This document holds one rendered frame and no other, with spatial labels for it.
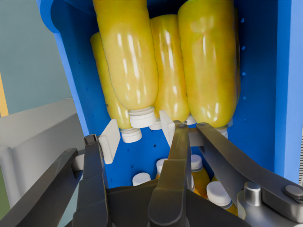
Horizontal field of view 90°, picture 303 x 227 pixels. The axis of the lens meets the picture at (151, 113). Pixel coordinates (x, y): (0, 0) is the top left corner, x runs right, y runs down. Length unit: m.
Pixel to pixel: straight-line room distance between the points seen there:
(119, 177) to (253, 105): 0.29
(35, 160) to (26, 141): 0.07
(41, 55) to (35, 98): 0.36
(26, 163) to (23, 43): 1.18
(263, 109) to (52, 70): 1.43
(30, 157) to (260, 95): 0.59
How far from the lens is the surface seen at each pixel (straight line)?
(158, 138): 0.40
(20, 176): 0.57
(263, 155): 0.33
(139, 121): 0.21
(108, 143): 0.16
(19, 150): 0.55
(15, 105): 1.70
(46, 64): 1.53
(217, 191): 0.31
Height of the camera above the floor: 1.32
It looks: 76 degrees down
